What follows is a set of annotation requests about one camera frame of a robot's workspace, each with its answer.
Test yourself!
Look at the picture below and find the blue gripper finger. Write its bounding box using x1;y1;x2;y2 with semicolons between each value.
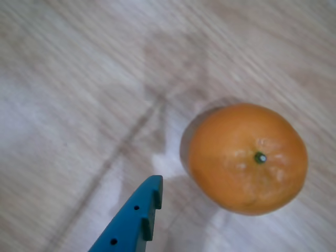
88;175;164;252

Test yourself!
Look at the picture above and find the orange with green stem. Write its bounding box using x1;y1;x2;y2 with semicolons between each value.
187;102;309;217

